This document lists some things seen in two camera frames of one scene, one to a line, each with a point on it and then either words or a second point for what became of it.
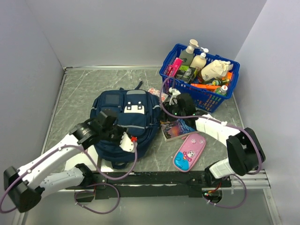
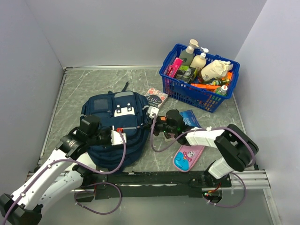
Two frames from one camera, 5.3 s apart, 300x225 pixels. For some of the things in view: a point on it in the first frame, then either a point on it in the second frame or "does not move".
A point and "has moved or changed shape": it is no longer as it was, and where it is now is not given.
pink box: [174, 68] does not move
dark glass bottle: [217, 82] does not move
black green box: [184, 73] does not move
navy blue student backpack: [140, 109] has moved or changed shape
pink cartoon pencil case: [188, 152] does not move
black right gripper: [168, 108] -> [155, 131]
